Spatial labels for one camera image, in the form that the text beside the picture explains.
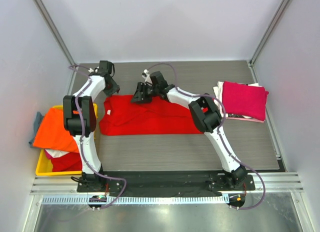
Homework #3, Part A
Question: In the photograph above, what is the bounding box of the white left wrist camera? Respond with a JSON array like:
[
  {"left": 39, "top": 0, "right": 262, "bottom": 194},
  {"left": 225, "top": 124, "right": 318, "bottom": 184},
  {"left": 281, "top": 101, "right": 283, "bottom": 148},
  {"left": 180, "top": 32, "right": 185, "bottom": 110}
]
[{"left": 88, "top": 67, "right": 99, "bottom": 73}]

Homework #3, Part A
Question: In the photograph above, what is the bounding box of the aluminium frame post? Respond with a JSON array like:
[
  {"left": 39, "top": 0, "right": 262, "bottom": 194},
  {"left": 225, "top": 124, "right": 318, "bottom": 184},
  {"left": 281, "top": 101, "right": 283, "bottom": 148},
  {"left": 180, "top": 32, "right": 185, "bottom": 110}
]
[
  {"left": 28, "top": 0, "right": 79, "bottom": 71},
  {"left": 247, "top": 0, "right": 292, "bottom": 68}
]

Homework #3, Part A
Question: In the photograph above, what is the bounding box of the right aluminium frame post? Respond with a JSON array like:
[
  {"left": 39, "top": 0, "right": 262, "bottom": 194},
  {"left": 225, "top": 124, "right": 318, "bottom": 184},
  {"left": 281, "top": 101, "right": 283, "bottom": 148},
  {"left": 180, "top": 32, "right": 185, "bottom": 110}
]
[{"left": 247, "top": 0, "right": 292, "bottom": 68}]

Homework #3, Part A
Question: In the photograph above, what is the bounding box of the grey t-shirt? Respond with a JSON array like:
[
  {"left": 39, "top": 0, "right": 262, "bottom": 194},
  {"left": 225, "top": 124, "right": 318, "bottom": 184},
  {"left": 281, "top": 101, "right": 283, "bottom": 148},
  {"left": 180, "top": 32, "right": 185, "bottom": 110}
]
[{"left": 28, "top": 111, "right": 44, "bottom": 148}]

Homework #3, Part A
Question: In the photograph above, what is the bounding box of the white slotted cable duct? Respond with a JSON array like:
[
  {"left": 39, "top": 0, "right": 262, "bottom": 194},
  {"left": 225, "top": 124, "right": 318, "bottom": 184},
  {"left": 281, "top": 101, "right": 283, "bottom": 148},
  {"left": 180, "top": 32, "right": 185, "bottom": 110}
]
[{"left": 41, "top": 194, "right": 229, "bottom": 206}]

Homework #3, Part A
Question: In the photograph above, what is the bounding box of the folded pink t-shirt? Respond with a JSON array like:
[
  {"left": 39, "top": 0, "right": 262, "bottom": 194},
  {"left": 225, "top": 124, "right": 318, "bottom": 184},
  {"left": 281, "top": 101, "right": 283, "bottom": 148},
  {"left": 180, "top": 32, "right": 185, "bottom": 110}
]
[{"left": 227, "top": 116, "right": 265, "bottom": 123}]

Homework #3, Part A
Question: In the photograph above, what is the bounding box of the folded black patterned t-shirt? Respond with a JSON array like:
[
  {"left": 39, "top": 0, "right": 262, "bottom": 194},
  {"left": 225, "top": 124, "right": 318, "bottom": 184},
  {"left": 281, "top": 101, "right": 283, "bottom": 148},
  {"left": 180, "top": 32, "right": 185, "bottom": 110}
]
[{"left": 226, "top": 113, "right": 245, "bottom": 119}]

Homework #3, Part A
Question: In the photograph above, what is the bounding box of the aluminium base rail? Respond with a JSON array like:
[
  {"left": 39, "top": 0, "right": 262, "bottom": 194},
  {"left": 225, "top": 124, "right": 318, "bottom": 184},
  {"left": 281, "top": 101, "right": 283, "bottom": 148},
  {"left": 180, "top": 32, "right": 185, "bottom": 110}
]
[{"left": 29, "top": 172, "right": 304, "bottom": 195}]

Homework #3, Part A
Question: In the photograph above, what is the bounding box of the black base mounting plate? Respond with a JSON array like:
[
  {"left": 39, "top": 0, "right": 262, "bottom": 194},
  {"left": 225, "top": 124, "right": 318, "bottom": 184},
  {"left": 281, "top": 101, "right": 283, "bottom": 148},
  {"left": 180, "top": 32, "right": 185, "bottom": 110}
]
[{"left": 76, "top": 169, "right": 256, "bottom": 198}]

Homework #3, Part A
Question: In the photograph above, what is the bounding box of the yellow plastic bin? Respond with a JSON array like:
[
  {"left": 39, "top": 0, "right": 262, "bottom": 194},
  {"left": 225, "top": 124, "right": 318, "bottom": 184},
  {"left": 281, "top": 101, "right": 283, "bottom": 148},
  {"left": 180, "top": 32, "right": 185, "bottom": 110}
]
[{"left": 35, "top": 105, "right": 82, "bottom": 176}]

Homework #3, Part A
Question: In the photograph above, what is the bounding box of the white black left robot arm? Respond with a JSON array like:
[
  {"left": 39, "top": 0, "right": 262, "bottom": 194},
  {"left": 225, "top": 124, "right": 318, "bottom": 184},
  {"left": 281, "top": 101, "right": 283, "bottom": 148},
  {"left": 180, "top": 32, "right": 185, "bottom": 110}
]
[{"left": 62, "top": 60, "right": 120, "bottom": 192}]

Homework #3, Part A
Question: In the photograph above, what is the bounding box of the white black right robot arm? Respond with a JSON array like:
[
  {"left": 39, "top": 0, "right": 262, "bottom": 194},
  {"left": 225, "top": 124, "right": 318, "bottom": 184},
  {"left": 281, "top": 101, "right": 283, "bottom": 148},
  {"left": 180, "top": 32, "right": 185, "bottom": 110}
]
[{"left": 131, "top": 70, "right": 248, "bottom": 190}]

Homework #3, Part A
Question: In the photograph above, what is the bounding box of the dark red t-shirt in bin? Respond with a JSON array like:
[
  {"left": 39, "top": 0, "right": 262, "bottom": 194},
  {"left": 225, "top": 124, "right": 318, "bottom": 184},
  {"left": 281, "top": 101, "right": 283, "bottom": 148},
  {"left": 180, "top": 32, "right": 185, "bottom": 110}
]
[{"left": 50, "top": 152, "right": 82, "bottom": 172}]

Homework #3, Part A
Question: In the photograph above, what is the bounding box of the left aluminium frame post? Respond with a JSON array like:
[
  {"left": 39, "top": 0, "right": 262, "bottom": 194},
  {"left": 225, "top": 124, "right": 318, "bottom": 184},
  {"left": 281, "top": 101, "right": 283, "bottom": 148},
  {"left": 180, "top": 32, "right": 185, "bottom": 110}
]
[{"left": 28, "top": 0, "right": 79, "bottom": 71}]

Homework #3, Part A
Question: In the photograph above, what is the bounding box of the folded magenta t-shirt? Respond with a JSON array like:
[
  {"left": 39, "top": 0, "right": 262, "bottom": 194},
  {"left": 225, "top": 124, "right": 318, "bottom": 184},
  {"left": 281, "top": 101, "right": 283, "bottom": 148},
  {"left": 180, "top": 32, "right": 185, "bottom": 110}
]
[{"left": 221, "top": 80, "right": 270, "bottom": 122}]

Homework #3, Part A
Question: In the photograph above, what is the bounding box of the orange t-shirt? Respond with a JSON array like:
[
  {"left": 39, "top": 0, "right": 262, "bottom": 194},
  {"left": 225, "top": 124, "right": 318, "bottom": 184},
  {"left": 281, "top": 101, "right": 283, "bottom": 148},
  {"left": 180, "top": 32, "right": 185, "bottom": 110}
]
[{"left": 32, "top": 106, "right": 79, "bottom": 154}]

